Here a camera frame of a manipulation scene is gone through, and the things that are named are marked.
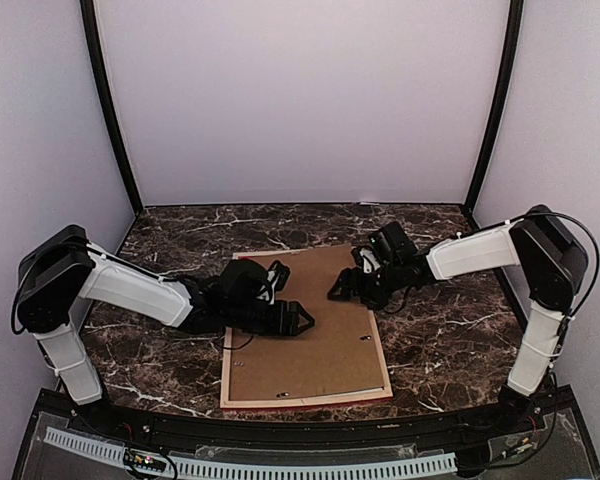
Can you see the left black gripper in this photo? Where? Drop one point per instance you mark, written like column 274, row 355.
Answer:
column 294, row 309

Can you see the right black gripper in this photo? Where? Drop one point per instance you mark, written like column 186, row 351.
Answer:
column 347, row 276

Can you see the brown cardboard backing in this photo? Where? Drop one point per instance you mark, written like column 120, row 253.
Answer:
column 325, row 350

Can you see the red wooden picture frame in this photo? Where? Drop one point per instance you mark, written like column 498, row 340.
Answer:
column 305, row 397

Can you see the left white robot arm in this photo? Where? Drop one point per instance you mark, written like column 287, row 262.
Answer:
column 68, row 267

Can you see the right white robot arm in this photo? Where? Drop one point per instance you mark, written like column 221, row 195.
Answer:
column 553, row 262

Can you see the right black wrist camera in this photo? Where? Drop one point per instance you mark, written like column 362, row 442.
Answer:
column 391, row 244

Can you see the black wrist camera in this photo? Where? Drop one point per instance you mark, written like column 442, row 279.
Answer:
column 391, row 244
column 243, row 280

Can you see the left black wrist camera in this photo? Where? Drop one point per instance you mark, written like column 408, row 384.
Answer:
column 243, row 280

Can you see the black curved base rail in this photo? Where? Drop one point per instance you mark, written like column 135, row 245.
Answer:
column 451, row 431

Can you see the white cable duct strip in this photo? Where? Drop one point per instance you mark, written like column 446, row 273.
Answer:
column 235, row 464

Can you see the right black corner post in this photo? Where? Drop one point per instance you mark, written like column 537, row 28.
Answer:
column 501, row 89

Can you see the black corner post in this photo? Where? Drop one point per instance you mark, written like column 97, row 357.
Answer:
column 106, row 101
column 501, row 89

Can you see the left black corner post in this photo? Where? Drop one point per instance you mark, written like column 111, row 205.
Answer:
column 106, row 101

